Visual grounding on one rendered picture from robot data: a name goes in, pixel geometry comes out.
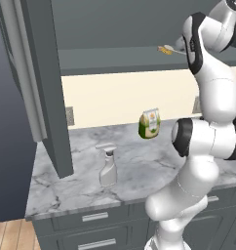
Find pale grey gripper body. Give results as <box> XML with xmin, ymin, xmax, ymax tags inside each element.
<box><xmin>175</xmin><ymin>34</ymin><xmax>189</xmax><ymax>52</ymax></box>

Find dish brush with yellow bristles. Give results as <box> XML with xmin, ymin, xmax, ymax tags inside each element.
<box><xmin>156</xmin><ymin>44</ymin><xmax>188</xmax><ymax>56</ymax></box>

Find white spray bottle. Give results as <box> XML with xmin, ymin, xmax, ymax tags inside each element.
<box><xmin>95</xmin><ymin>143</ymin><xmax>119</xmax><ymax>188</ymax></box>

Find dark grey base cabinet door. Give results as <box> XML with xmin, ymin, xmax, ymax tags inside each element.
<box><xmin>182</xmin><ymin>205</ymin><xmax>236</xmax><ymax>250</ymax></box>

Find green and white food bag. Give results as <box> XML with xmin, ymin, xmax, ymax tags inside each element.
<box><xmin>138</xmin><ymin>107</ymin><xmax>162</xmax><ymax>141</ymax></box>

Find dark grey drawer front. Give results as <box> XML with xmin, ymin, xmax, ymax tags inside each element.
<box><xmin>55</xmin><ymin>225</ymin><xmax>132</xmax><ymax>250</ymax></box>
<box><xmin>51</xmin><ymin>203</ymin><xmax>132</xmax><ymax>232</ymax></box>
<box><xmin>206</xmin><ymin>187</ymin><xmax>236</xmax><ymax>209</ymax></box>

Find dark grey wall cabinet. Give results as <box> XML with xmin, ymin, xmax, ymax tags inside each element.
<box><xmin>51</xmin><ymin>0</ymin><xmax>236</xmax><ymax>77</ymax></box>

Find grey wall outlet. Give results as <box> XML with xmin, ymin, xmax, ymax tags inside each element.
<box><xmin>64</xmin><ymin>105</ymin><xmax>76</xmax><ymax>127</ymax></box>
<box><xmin>191</xmin><ymin>96</ymin><xmax>203</xmax><ymax>114</ymax></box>

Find silver drawer handle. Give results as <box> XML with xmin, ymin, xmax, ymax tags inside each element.
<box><xmin>81</xmin><ymin>211</ymin><xmax>110</xmax><ymax>223</ymax></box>
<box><xmin>77</xmin><ymin>237</ymin><xmax>118</xmax><ymax>250</ymax></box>
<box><xmin>206</xmin><ymin>194</ymin><xmax>220</xmax><ymax>203</ymax></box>

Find long grey door handle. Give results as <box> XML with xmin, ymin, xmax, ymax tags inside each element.
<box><xmin>0</xmin><ymin>0</ymin><xmax>49</xmax><ymax>144</ymax></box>

